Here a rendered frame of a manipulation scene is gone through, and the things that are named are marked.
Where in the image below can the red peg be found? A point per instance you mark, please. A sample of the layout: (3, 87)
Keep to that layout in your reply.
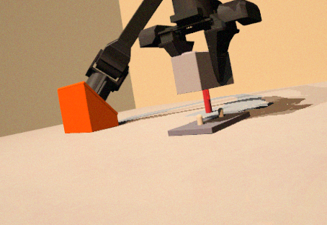
(207, 102)

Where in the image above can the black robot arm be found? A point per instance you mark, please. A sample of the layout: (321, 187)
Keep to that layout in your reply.
(115, 57)

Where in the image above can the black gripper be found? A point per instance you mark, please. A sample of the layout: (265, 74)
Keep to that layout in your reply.
(192, 13)

